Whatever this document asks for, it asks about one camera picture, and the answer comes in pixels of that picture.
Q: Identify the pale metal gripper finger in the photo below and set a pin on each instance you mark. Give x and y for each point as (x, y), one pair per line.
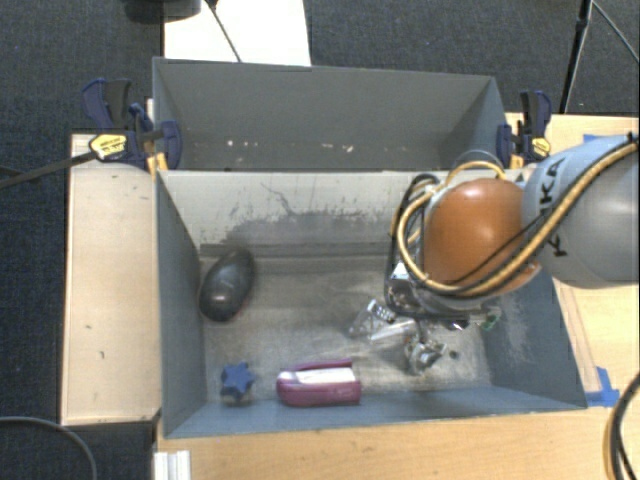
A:
(395, 330)
(370, 317)

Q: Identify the small silver metal object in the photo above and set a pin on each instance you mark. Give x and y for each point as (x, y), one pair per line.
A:
(424, 355)

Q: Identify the grey metal bin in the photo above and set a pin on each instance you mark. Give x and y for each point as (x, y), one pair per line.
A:
(310, 278)

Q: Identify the purple and white case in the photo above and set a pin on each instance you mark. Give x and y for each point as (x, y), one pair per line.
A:
(320, 385)

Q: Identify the black oval ball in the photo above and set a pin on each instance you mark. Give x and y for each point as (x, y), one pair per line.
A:
(226, 285)

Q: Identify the blue star-shaped toy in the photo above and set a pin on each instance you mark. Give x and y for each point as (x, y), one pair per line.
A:
(237, 381)

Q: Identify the pale wood flat board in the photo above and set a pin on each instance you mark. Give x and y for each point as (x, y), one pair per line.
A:
(112, 293)

